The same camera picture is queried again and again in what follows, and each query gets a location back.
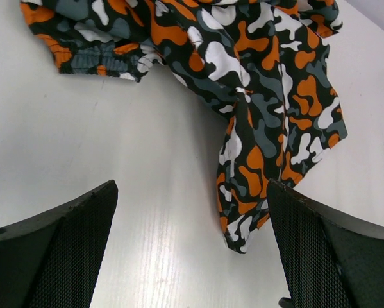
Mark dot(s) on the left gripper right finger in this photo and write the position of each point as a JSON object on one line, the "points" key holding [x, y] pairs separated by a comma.
{"points": [[329, 258]]}

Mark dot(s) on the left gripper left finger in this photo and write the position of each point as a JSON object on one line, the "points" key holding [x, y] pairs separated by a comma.
{"points": [[53, 259]]}

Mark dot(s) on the orange camouflage shorts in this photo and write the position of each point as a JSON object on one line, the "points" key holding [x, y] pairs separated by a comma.
{"points": [[261, 65]]}

